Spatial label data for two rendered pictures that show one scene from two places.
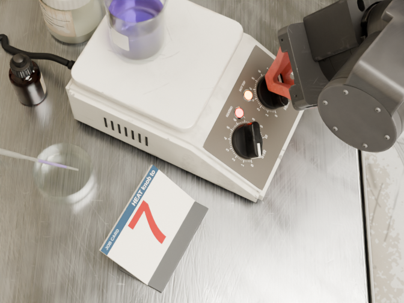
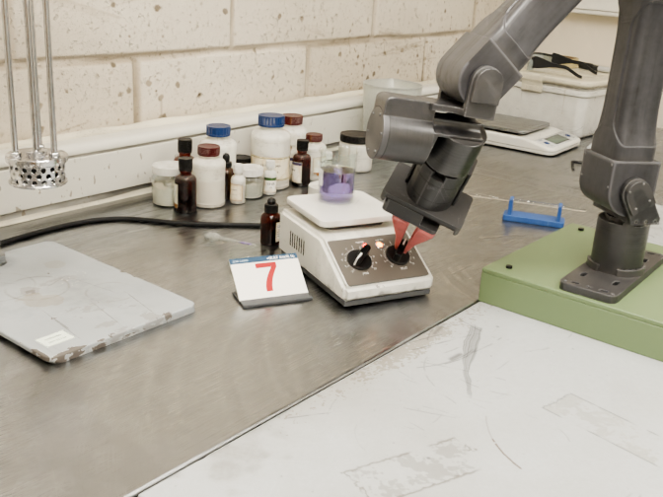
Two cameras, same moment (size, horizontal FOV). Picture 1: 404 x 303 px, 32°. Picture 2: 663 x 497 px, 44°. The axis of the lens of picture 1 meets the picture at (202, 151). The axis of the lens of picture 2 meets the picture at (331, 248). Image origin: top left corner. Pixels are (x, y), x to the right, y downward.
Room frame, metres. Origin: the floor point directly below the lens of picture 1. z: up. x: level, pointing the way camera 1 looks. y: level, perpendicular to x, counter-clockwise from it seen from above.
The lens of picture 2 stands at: (-0.47, -0.68, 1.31)
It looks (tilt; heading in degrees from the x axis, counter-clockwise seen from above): 20 degrees down; 43
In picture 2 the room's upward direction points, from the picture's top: 4 degrees clockwise
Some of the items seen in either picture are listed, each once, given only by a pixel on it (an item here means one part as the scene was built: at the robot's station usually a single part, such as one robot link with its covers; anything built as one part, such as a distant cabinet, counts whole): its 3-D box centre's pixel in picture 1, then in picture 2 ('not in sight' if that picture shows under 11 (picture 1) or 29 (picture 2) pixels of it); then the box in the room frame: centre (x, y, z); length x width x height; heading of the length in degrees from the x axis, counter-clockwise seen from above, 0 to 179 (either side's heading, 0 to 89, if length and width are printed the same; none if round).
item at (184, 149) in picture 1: (183, 87); (349, 244); (0.31, 0.02, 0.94); 0.22 x 0.13 x 0.08; 72
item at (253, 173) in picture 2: not in sight; (250, 181); (0.43, 0.38, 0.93); 0.05 x 0.05 x 0.05
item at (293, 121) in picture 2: not in sight; (291, 143); (0.61, 0.47, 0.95); 0.06 x 0.06 x 0.11
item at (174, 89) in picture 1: (159, 52); (342, 207); (0.31, 0.05, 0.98); 0.12 x 0.12 x 0.01; 72
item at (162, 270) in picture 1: (156, 228); (270, 279); (0.17, 0.03, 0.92); 0.09 x 0.06 x 0.04; 159
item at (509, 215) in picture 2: not in sight; (534, 211); (0.73, -0.01, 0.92); 0.10 x 0.03 x 0.04; 117
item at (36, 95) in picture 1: (24, 75); (270, 220); (0.30, 0.18, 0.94); 0.03 x 0.03 x 0.07
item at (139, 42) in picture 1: (137, 14); (338, 174); (0.32, 0.07, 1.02); 0.06 x 0.05 x 0.08; 2
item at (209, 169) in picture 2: not in sight; (208, 175); (0.34, 0.38, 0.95); 0.06 x 0.06 x 0.10
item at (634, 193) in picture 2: not in sight; (624, 195); (0.48, -0.26, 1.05); 0.09 x 0.06 x 0.06; 59
